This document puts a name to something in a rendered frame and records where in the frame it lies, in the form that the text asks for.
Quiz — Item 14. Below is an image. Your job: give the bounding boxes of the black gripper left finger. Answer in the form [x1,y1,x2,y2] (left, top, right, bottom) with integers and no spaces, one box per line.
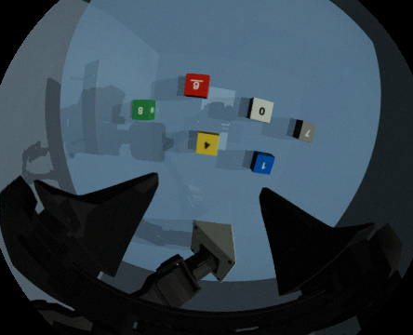
[34,172,159,278]

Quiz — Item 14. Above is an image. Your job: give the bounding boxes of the yellow block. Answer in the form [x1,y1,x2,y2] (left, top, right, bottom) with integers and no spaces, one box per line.
[196,130,220,155]

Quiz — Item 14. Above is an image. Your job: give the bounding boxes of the blue block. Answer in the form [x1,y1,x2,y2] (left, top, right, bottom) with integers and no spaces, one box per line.
[251,152,274,175]

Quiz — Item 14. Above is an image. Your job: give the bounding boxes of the green block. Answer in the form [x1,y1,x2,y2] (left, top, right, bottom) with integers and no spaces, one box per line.
[132,100,155,120]

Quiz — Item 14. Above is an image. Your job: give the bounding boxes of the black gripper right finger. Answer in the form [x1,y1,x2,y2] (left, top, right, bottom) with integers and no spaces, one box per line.
[259,187,375,295]

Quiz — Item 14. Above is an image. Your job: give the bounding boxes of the red block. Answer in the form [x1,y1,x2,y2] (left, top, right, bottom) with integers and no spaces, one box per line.
[184,74,210,99]

